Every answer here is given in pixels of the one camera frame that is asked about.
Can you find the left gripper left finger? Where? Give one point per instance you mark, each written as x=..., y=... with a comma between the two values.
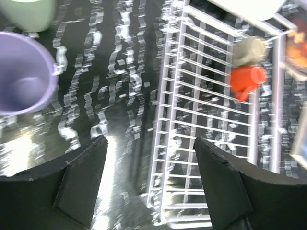
x=57, y=195

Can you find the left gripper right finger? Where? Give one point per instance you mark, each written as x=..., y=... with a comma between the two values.
x=242, y=196

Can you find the white wire dish rack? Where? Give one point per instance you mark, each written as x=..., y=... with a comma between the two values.
x=194, y=100

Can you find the purple plastic cup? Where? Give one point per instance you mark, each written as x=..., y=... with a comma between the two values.
x=28, y=75

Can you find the green plastic cup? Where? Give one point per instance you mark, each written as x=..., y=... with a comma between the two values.
x=29, y=15

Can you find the blue cover book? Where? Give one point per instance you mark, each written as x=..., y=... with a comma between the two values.
x=299, y=146

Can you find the orange ceramic mug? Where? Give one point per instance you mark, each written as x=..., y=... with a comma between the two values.
x=245, y=79

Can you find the beige ceramic mug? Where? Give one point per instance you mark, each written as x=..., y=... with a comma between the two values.
x=249, y=51

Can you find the black marble mat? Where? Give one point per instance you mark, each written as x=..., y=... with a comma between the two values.
x=110, y=52

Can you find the orange cover book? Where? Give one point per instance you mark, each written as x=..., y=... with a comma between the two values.
x=296, y=49

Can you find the white whiteboard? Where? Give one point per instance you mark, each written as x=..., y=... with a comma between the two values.
x=250, y=9

